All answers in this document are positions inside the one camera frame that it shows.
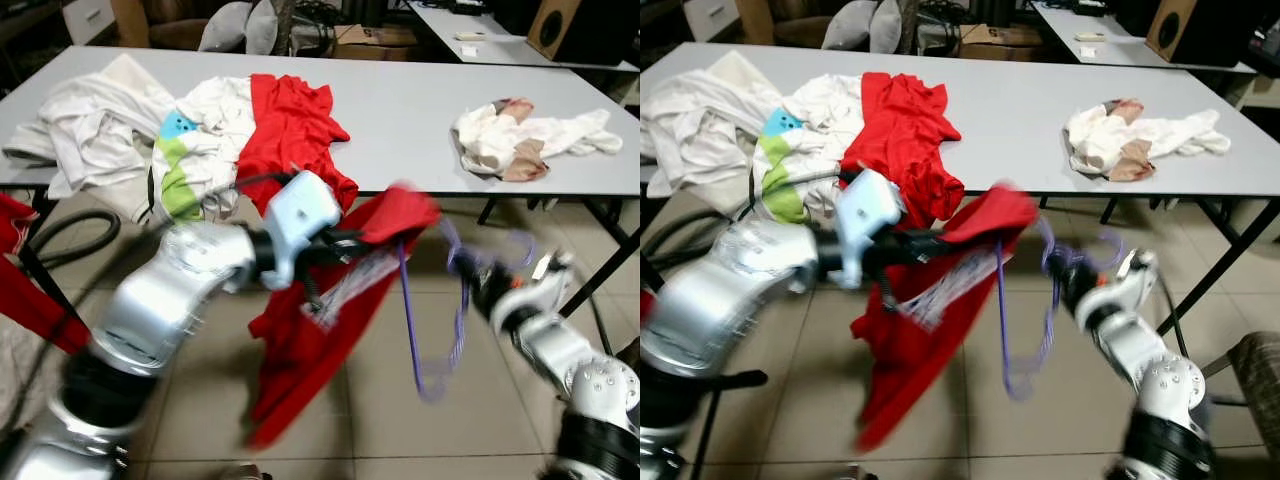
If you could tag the red t-shirt with white print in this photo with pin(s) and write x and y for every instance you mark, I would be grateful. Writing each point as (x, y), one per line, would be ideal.
(300, 370)
(900, 380)

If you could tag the cream shirt with tan patches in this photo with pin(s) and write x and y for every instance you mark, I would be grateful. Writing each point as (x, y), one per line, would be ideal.
(490, 140)
(1100, 140)

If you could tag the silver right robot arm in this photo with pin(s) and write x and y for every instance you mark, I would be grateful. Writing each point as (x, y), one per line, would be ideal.
(560, 350)
(1150, 360)

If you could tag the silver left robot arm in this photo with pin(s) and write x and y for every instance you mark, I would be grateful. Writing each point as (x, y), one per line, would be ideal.
(740, 290)
(170, 290)

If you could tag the plain red t-shirt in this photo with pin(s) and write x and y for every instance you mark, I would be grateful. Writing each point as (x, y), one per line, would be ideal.
(295, 130)
(905, 130)

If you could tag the red garment with plaid trim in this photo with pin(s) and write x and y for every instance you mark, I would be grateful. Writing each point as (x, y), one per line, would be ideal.
(35, 310)
(648, 305)

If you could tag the white green blue shirt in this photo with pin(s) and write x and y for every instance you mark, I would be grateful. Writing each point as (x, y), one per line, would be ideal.
(215, 120)
(830, 115)

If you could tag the brown woven chair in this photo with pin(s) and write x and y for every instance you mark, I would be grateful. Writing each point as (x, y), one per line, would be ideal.
(1255, 370)

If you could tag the open brown cardboard box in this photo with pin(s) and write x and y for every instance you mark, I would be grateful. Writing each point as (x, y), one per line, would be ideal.
(375, 40)
(995, 40)

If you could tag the grey pillow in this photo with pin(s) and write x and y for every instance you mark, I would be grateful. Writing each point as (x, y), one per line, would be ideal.
(886, 28)
(850, 25)
(263, 28)
(225, 28)

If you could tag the white remote control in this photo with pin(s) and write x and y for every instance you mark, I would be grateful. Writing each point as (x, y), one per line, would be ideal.
(470, 37)
(1090, 38)

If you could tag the white crumpled shirt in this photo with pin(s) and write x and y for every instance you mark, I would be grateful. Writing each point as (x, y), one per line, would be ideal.
(710, 120)
(90, 120)

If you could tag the brown armchair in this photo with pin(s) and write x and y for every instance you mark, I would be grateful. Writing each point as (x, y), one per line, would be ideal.
(800, 30)
(175, 32)

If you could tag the wooden loudspeaker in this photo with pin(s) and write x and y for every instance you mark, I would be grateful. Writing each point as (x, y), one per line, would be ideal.
(560, 30)
(1180, 30)

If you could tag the white drawer cabinet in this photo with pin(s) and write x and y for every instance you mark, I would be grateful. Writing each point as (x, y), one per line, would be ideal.
(88, 18)
(712, 15)

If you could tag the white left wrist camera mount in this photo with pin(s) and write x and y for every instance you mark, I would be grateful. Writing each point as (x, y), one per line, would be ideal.
(300, 210)
(870, 210)

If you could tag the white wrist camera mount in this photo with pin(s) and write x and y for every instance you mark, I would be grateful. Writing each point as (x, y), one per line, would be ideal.
(1135, 285)
(870, 210)
(300, 210)
(550, 290)

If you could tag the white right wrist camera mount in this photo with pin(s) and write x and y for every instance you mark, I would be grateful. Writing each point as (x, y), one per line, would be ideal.
(1135, 285)
(550, 290)

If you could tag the black metal table frame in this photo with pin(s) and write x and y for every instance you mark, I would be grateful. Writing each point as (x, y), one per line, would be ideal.
(610, 262)
(1220, 268)

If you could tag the brown wooden post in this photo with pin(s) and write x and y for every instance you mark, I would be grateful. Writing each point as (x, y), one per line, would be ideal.
(283, 25)
(907, 25)

